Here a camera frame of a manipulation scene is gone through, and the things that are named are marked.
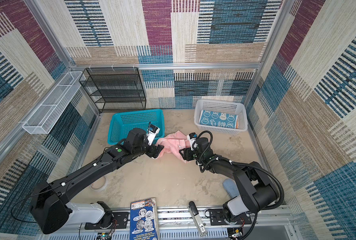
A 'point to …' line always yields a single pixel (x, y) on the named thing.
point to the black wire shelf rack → (114, 89)
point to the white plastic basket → (229, 107)
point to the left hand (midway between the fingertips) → (158, 140)
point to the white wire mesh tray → (42, 119)
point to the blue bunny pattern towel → (218, 119)
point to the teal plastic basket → (120, 124)
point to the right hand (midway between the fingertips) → (184, 152)
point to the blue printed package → (143, 220)
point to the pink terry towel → (173, 142)
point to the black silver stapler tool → (195, 212)
